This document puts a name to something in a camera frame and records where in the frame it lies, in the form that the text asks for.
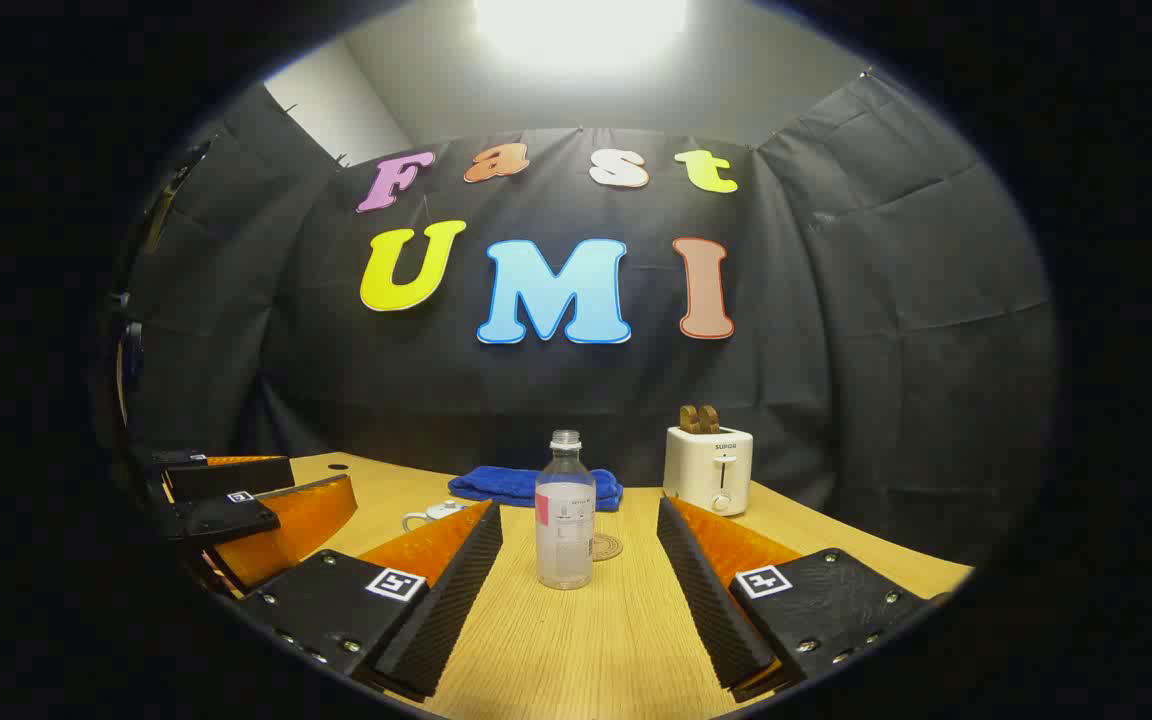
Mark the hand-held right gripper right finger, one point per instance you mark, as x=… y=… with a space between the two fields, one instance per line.
x=706 y=600

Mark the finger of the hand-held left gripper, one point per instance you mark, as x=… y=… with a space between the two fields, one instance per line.
x=226 y=518
x=236 y=477

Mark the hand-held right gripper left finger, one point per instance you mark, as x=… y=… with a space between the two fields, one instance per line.
x=456 y=590

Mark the round wooden coaster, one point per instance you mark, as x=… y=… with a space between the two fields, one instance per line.
x=609 y=548

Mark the clear plastic water bottle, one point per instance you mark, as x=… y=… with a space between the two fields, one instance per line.
x=564 y=530

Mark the blue towel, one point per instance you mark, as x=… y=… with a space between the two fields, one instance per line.
x=506 y=485

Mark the white toaster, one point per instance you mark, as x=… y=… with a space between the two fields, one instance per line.
x=701 y=470

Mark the brown bread slice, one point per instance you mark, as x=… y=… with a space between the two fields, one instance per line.
x=689 y=420
x=710 y=420

